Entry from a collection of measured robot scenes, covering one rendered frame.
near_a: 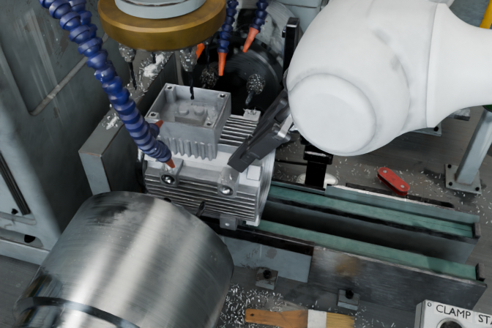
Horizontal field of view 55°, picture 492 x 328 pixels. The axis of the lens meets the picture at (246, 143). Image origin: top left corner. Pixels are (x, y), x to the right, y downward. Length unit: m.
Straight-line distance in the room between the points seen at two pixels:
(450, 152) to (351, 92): 0.98
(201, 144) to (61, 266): 0.30
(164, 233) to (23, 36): 0.36
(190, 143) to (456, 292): 0.52
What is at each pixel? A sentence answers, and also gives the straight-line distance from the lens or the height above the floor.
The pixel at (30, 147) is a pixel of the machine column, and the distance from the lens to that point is 0.80.
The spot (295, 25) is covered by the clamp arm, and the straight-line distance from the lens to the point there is 0.80.
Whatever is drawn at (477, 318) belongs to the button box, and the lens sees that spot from 0.70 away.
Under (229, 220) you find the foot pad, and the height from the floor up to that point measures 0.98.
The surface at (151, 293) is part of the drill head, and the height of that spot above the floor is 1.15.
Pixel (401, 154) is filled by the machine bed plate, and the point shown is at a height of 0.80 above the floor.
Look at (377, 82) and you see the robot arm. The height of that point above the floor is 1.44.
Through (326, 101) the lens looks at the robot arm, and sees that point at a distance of 0.35.
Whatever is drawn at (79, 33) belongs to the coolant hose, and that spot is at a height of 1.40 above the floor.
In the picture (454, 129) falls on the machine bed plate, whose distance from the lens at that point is 1.38.
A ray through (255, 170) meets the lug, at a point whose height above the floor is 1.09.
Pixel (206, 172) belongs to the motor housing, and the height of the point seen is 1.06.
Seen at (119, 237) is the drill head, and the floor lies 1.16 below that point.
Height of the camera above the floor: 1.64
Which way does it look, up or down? 43 degrees down
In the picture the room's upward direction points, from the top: straight up
